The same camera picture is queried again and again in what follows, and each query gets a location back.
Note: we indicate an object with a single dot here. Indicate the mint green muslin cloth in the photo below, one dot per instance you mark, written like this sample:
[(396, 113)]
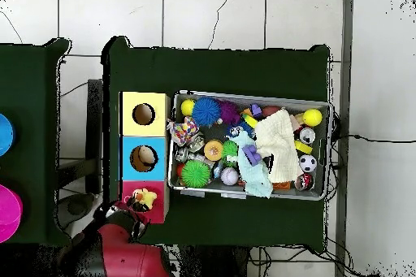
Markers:
[(256, 179)]

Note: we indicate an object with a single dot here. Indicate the cream muslin cloth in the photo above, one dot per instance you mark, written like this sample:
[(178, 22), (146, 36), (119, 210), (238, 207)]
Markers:
[(279, 143)]

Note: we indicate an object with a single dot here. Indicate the yellow plush duck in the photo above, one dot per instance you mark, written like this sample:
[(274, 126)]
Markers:
[(148, 197)]

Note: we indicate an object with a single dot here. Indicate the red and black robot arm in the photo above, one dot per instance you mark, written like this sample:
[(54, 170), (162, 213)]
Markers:
[(130, 257)]

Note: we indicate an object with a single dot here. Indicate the wooden box with three holes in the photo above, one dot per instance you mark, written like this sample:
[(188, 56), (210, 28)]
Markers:
[(156, 127)]

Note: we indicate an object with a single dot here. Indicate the toy hamburger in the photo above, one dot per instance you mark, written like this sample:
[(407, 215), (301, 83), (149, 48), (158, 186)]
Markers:
[(213, 150)]

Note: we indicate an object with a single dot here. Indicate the colourful dotted cloth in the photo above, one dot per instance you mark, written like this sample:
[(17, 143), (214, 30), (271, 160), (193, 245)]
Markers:
[(183, 131)]

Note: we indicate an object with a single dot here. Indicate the blue spiky rubber ball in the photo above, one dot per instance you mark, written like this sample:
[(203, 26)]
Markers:
[(206, 111)]

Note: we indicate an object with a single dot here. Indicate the purple spiky rubber ball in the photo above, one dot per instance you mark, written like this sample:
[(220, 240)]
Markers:
[(230, 113)]

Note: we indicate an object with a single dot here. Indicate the large green spiky ball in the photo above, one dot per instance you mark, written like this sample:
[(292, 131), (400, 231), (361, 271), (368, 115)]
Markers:
[(196, 174)]

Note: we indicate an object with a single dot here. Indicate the white baseball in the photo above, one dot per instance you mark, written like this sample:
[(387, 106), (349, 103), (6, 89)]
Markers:
[(229, 176)]

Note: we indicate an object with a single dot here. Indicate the purple plastic building block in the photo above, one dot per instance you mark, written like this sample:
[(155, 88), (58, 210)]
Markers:
[(252, 155)]

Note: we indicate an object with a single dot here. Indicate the dark green tablecloth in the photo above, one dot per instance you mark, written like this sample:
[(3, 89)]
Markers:
[(211, 69), (29, 78)]

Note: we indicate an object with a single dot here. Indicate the black and white soccer ball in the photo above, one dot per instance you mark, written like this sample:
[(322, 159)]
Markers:
[(307, 163)]

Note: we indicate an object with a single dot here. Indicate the blue round disc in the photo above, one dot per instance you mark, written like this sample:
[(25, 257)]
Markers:
[(6, 134)]

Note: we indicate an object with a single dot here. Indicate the magenta round disc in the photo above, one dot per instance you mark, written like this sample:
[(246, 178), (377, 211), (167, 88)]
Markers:
[(8, 212)]

